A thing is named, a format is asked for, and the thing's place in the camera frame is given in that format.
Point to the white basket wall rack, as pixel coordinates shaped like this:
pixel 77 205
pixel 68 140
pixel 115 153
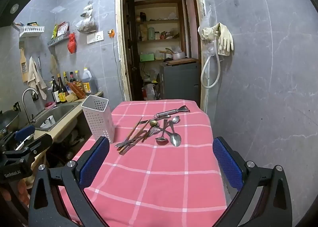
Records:
pixel 31 31

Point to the wooden cutting board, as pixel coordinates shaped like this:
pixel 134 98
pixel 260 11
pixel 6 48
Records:
pixel 182 61

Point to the red snack packet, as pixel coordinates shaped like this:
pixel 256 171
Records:
pixel 62 28

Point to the orange plug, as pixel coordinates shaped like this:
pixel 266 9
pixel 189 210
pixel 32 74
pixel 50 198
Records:
pixel 111 33

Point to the small steel spoon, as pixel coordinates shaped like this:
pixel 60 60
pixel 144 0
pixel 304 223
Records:
pixel 176 119

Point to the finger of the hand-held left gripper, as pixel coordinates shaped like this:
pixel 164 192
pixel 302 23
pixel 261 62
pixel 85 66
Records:
pixel 38 143
pixel 23 132

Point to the hanging clear plastic bags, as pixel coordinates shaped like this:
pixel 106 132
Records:
pixel 87 22

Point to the grey cabinet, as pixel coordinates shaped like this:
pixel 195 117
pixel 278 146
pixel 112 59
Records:
pixel 180 80

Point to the cream rubber gloves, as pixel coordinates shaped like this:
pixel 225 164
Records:
pixel 224 39

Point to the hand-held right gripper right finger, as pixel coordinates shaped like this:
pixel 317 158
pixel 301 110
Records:
pixel 227 165

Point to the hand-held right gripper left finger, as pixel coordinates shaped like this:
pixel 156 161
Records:
pixel 94 165

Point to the worn door frame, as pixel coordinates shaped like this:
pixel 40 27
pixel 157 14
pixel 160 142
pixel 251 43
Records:
pixel 118 43

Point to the red hanging bag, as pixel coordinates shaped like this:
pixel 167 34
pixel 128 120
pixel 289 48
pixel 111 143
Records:
pixel 71 43

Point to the metal peeler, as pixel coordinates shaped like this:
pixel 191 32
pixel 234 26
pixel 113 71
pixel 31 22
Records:
pixel 166 113

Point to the dark soy sauce bottle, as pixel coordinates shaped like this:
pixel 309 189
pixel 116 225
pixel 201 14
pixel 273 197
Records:
pixel 72 78

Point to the green box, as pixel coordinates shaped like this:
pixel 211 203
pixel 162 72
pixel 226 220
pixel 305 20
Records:
pixel 147 57

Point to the dark pump bottle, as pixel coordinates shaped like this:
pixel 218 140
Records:
pixel 56 91

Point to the large steel spoon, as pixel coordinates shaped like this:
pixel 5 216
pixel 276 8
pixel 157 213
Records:
pixel 175 139

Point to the chrome faucet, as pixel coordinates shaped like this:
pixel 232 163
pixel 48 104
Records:
pixel 24 98

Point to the dark glass sauce bottle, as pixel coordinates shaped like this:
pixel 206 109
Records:
pixel 65 79

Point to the dark wooden door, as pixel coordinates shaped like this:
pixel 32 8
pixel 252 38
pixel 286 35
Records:
pixel 130 48

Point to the yellow capped sauce bottle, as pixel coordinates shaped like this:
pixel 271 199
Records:
pixel 77 79

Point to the steel table knife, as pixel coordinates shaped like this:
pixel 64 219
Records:
pixel 126 143

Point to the pink sponge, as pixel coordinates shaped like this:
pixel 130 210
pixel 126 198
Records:
pixel 49 104

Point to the beige kitchen counter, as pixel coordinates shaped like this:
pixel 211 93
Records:
pixel 72 120

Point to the pink checked tablecloth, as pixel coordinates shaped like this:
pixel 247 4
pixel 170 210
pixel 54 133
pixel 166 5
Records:
pixel 154 179

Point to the white perforated utensil holder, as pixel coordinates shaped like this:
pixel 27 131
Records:
pixel 98 117

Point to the pale green jar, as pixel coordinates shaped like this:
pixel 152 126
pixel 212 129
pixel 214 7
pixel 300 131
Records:
pixel 150 33

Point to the white plastic bag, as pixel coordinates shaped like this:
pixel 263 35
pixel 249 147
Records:
pixel 149 91

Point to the dark sauce bottle yellow label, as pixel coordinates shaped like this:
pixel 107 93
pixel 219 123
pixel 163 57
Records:
pixel 61 90

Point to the steel soup spoon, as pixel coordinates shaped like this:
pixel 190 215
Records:
pixel 161 139

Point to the brown squeeze sauce bottle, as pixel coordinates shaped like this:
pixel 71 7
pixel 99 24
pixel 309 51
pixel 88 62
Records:
pixel 75 89

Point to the hanging wooden board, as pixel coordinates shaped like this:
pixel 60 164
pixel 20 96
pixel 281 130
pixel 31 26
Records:
pixel 24 65

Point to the yellow snack packet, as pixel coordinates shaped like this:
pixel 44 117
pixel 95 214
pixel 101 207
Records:
pixel 54 31

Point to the white wall socket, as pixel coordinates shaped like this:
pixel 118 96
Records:
pixel 95 37

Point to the stainless steel sink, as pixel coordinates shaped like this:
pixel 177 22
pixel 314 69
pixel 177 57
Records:
pixel 59 112

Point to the gold spoon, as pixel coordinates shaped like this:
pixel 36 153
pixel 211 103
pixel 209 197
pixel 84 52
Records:
pixel 153 122

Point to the clear hanging plastic bag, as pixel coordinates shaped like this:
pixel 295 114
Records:
pixel 210 48

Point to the wooden shelf unit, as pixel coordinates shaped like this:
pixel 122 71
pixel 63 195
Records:
pixel 159 21

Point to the metal wall shelf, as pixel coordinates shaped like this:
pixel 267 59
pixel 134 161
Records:
pixel 58 40

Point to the dark wok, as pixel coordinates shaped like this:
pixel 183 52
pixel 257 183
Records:
pixel 8 120

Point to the small steel pot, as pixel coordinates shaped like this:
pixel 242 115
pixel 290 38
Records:
pixel 178 55

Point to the beige hanging towel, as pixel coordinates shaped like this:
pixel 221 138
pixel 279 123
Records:
pixel 36 78

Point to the brown wooden chopstick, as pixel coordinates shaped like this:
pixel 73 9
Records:
pixel 134 140
pixel 135 127

